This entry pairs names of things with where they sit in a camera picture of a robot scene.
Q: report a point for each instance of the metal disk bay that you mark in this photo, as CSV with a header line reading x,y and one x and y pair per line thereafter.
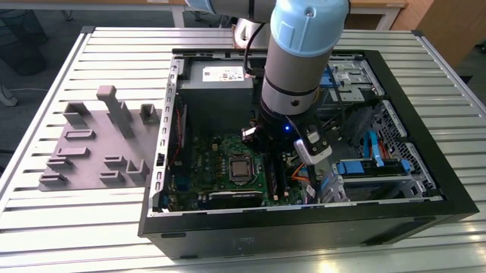
x,y
379,180

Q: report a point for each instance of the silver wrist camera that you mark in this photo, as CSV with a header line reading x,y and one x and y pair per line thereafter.
x,y
315,148

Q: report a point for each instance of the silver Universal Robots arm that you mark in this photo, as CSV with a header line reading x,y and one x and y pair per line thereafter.
x,y
295,71

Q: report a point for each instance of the black mesh bin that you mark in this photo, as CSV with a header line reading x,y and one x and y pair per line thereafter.
x,y
22,42

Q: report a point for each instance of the black graphics card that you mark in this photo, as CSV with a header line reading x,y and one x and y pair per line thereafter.
x,y
231,199

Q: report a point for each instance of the silver CPU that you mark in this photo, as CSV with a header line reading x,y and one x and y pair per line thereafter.
x,y
239,169

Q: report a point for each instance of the metal drive cage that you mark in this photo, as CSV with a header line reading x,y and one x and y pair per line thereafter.
x,y
352,94

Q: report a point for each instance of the black open PC case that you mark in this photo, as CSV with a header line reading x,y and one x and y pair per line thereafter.
x,y
303,227

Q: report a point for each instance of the grey power supply unit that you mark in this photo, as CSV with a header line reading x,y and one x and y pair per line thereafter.
x,y
216,99

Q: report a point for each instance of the white framed wooden desk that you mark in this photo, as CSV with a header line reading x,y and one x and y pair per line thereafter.
x,y
397,4

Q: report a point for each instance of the hard disk in blue carrier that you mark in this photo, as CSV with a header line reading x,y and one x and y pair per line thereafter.
x,y
351,167

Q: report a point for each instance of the installed RAM stick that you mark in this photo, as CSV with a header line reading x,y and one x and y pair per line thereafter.
x,y
281,176

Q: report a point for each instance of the green motherboard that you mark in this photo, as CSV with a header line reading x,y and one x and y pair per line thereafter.
x,y
204,159

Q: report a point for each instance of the wooden cabinet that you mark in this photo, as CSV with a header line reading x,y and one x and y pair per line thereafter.
x,y
440,17

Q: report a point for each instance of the grey parts rack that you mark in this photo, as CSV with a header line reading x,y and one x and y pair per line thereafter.
x,y
94,133

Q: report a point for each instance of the blue plastic drive carrier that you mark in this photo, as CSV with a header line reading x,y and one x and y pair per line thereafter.
x,y
327,81

